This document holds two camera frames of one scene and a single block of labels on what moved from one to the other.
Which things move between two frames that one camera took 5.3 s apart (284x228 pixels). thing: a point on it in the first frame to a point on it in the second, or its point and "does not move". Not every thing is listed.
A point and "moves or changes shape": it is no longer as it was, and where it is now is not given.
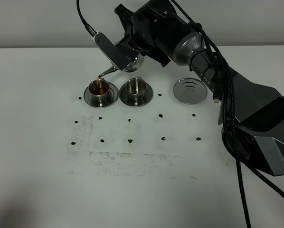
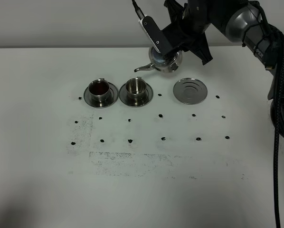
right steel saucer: (124, 98) does not move
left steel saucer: (112, 99) does not move
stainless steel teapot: (135, 64) moves or changes shape
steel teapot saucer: (190, 90) does not move
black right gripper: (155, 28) to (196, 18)
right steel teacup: (136, 88) does not move
